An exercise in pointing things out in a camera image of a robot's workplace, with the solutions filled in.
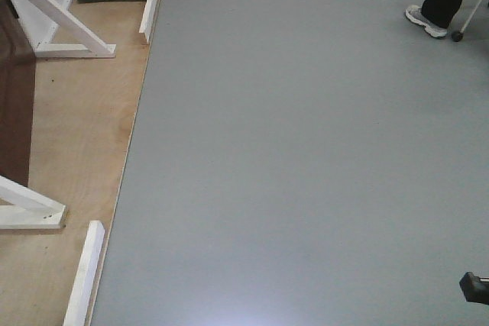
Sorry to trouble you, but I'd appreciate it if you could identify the brown wooden door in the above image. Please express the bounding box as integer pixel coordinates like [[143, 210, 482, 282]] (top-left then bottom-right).
[[1, 0, 36, 186]]

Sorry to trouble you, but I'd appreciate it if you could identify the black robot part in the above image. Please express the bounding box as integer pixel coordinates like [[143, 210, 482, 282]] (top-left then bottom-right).
[[459, 272, 489, 305]]

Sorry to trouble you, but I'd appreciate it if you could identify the plywood base board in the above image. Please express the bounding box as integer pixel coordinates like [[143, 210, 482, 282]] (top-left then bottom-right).
[[1, 2, 150, 325]]

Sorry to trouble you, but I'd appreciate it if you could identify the white diagonal brace far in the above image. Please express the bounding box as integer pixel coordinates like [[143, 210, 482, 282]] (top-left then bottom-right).
[[28, 0, 116, 58]]

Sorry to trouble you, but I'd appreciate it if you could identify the white diagonal brace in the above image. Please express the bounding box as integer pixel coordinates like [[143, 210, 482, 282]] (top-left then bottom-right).
[[28, 0, 116, 58], [1, 176, 66, 230]]

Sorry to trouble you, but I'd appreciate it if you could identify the white sneaker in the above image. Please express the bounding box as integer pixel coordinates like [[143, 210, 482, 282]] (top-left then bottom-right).
[[404, 5, 447, 39]]

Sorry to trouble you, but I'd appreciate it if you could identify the white diagonal brace near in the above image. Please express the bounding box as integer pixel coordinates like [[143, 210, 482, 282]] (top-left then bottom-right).
[[1, 176, 66, 230]]

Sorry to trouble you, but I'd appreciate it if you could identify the chair caster wheel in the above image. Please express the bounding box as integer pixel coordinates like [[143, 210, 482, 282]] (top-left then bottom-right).
[[451, 31, 464, 42]]

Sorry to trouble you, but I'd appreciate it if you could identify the white edge rail far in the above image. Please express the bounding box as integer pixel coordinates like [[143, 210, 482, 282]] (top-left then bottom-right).
[[139, 0, 160, 44]]

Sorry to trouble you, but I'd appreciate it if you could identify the white edge rail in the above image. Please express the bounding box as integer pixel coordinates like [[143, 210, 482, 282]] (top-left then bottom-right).
[[63, 221, 105, 326], [139, 0, 160, 44]]

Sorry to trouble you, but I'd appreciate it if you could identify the white edge rail near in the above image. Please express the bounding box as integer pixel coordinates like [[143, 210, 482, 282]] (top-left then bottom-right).
[[63, 221, 105, 326]]

